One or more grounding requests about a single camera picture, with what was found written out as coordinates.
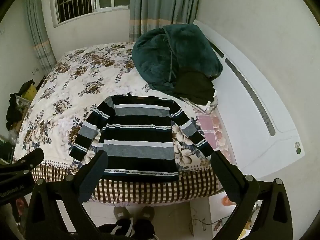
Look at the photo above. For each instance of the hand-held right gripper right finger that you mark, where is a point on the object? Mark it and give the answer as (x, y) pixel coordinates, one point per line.
(220, 170)

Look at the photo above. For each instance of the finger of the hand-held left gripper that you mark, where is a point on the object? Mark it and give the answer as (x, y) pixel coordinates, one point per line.
(30, 158)

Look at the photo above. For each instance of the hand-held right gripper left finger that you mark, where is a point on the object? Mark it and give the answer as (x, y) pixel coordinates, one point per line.
(96, 165)

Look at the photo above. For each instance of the striped black grey white sweater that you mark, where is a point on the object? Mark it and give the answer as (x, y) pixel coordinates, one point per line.
(137, 135)

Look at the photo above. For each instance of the orange round object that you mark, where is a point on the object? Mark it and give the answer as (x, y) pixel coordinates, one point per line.
(228, 200)

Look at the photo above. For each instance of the pink floral pillow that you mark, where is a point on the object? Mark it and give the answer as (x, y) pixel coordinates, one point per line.
(210, 130)

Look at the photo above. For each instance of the white bed headboard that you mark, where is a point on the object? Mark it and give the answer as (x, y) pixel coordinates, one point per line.
(250, 130)

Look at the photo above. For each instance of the black cloth pile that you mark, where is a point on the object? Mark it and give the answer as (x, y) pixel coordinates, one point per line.
(13, 110)

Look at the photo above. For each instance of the grey slipper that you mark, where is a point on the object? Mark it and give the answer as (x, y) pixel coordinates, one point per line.
(146, 212)
(122, 212)

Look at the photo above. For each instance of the yellow box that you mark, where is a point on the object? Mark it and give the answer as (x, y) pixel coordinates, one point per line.
(30, 92)

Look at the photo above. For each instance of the floral bedspread with checked border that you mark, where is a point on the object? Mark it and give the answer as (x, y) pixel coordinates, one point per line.
(75, 85)

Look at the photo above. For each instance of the dark green folded cloth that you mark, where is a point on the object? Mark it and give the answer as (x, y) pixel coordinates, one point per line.
(195, 87)

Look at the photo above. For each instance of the teal plush blanket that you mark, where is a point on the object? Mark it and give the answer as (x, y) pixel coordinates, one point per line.
(160, 60)

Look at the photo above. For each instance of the grey-green curtain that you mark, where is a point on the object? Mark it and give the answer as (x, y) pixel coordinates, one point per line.
(155, 5)
(37, 30)

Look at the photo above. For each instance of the barred window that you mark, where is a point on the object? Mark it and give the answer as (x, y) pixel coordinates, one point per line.
(75, 0)

